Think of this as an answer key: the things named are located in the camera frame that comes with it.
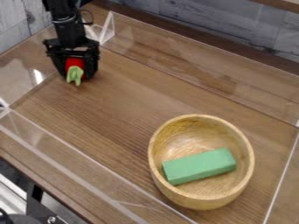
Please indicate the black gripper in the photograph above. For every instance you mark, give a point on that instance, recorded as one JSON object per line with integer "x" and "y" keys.
{"x": 86, "y": 49}

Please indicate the red plush strawberry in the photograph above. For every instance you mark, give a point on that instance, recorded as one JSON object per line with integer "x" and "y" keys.
{"x": 75, "y": 70}

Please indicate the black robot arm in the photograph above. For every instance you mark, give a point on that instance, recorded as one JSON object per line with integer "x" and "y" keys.
{"x": 67, "y": 20}

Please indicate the wooden bowl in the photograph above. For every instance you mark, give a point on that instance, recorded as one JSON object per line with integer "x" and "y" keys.
{"x": 191, "y": 134}

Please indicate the green rectangular block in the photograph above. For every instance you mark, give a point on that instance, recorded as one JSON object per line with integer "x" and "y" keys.
{"x": 198, "y": 166}

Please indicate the clear acrylic corner bracket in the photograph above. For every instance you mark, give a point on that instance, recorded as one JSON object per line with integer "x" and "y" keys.
{"x": 102, "y": 33}

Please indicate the clear acrylic tray wall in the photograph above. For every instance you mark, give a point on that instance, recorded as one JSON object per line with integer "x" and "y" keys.
{"x": 78, "y": 138}

